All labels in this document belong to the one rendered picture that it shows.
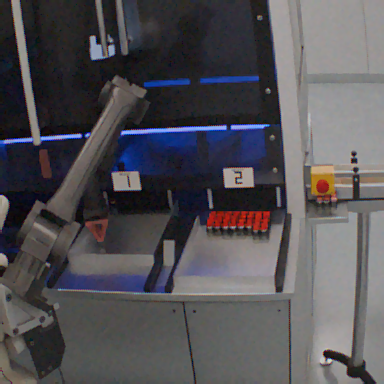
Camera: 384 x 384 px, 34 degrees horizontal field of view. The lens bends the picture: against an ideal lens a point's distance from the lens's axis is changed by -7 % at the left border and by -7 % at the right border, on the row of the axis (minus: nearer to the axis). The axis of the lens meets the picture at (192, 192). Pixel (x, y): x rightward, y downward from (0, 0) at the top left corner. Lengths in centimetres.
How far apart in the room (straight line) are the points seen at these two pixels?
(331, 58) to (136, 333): 466
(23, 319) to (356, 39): 561
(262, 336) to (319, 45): 460
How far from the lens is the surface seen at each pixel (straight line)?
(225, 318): 225
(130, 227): 208
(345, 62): 660
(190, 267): 183
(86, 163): 132
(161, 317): 230
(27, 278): 123
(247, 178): 198
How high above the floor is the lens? 181
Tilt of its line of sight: 24 degrees down
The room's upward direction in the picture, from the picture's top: 7 degrees counter-clockwise
